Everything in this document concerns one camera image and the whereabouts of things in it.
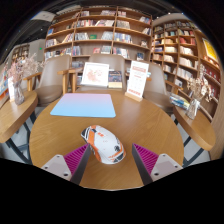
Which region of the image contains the white and orange computer mouse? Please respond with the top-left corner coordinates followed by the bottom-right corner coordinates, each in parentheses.
top-left (80, 124), bottom-right (127, 165)

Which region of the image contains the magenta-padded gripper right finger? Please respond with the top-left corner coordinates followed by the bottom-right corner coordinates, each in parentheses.
top-left (131, 143), bottom-right (184, 186)

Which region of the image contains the low orange display shelf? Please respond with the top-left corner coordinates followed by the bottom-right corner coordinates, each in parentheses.
top-left (0, 63), bottom-right (10, 109)

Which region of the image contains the white red sign, wooden base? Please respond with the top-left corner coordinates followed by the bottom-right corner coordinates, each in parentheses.
top-left (124, 60), bottom-right (150, 103)

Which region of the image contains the round wooden side table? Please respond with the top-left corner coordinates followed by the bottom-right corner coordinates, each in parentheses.
top-left (172, 104), bottom-right (217, 168)
top-left (0, 89), bottom-right (39, 164)

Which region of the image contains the curved wooden bookshelf unit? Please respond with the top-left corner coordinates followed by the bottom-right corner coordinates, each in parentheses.
top-left (151, 19), bottom-right (223, 123)

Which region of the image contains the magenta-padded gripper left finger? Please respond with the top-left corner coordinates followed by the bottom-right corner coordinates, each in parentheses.
top-left (41, 143), bottom-right (92, 186)

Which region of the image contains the small white card stand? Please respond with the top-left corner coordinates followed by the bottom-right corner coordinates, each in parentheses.
top-left (7, 77), bottom-right (16, 103)

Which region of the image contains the tall wooden bookshelf unit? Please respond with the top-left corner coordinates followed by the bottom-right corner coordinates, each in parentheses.
top-left (44, 5), bottom-right (153, 68)

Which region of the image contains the dark blue book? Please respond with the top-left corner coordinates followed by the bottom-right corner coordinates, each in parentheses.
top-left (108, 70), bottom-right (124, 89)

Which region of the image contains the stack of blue magazines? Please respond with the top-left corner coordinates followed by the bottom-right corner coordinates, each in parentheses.
top-left (169, 93), bottom-right (191, 111)

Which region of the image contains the white framed floral picture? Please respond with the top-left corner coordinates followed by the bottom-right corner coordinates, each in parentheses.
top-left (80, 61), bottom-right (110, 88)

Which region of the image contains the distant wooden bookshelf unit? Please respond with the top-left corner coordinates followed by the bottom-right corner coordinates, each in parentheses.
top-left (11, 43), bottom-right (30, 64)

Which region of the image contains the pink and blue mouse pad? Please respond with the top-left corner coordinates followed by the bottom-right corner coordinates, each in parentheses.
top-left (49, 92), bottom-right (117, 119)

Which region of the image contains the glass vase with pink flowers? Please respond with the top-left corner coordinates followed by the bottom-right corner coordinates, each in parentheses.
top-left (7, 53), bottom-right (44, 106)

